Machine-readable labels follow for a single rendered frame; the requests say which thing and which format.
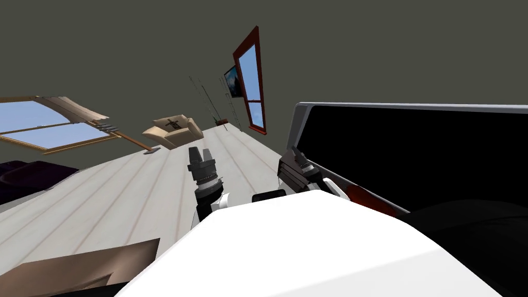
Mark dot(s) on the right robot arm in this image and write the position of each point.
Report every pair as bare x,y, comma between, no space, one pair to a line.
466,247

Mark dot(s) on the black screen with grey frame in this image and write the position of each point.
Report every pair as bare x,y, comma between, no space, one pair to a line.
412,152

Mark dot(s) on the dark picture on wall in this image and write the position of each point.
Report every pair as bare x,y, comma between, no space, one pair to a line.
233,82

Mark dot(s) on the wooden framed window with curtain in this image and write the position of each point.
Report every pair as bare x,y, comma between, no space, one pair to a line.
45,126

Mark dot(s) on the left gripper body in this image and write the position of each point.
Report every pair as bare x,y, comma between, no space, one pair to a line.
201,168

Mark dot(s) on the beige armchair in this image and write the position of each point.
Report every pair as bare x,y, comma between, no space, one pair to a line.
175,131

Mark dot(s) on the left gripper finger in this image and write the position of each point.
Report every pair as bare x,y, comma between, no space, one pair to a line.
207,155
194,154

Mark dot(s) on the dark purple sofa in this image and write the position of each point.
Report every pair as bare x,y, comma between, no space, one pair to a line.
29,179

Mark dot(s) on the tan brown furniture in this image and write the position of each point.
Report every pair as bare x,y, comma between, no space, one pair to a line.
74,268

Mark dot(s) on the red framed window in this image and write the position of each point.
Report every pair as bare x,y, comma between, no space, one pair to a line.
251,78

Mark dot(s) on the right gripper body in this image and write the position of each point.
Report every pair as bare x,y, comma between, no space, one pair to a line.
292,175

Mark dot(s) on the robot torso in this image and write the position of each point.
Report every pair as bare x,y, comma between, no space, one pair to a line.
305,247

